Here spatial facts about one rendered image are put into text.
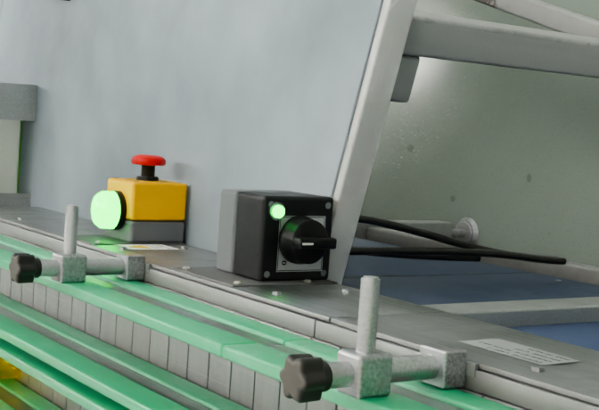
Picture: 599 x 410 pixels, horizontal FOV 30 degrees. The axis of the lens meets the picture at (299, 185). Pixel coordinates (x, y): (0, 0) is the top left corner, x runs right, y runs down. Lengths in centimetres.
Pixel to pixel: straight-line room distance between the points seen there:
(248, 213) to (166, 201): 26
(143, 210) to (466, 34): 41
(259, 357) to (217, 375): 21
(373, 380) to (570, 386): 12
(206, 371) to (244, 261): 11
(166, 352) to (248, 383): 15
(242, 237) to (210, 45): 31
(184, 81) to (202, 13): 8
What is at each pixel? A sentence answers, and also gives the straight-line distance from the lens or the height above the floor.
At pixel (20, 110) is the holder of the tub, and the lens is 174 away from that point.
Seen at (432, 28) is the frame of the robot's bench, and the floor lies 65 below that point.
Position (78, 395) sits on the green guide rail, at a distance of 106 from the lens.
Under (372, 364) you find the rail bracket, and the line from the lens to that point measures 69.
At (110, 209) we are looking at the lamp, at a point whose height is 84.
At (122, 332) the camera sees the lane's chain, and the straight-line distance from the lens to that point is 116.
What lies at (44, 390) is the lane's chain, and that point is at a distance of 136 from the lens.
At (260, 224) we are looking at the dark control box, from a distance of 102.
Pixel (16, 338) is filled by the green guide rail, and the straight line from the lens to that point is 120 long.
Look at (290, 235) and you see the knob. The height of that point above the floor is 81.
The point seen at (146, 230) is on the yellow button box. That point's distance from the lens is 128.
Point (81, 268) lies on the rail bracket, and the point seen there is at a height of 95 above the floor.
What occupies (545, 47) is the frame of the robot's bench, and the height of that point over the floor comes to 49.
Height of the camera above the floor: 139
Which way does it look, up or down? 35 degrees down
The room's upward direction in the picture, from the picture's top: 88 degrees counter-clockwise
